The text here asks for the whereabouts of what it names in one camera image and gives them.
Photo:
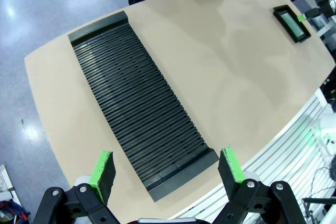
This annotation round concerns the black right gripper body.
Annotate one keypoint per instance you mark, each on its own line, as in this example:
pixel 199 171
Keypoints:
pixel 326 3

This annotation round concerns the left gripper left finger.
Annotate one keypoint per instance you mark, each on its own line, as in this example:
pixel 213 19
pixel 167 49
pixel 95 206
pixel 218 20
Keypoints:
pixel 103 176

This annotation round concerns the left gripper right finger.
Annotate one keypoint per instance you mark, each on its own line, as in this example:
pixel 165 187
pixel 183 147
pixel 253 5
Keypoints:
pixel 231 171

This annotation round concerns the white aluminium profile frame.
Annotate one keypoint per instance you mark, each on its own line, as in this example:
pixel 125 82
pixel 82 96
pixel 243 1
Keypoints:
pixel 275 155

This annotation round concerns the grey green PCB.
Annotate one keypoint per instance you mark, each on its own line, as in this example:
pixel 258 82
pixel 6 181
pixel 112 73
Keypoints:
pixel 292 24

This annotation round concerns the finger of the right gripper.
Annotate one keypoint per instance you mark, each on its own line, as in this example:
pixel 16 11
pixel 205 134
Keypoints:
pixel 311 14

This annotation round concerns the long black slotted rack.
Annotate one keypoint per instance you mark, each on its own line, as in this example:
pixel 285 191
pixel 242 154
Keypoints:
pixel 131 103

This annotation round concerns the red and blue bag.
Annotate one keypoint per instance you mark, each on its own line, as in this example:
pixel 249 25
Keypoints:
pixel 13 212

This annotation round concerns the small black tray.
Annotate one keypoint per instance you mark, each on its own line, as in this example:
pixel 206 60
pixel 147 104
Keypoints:
pixel 277 11

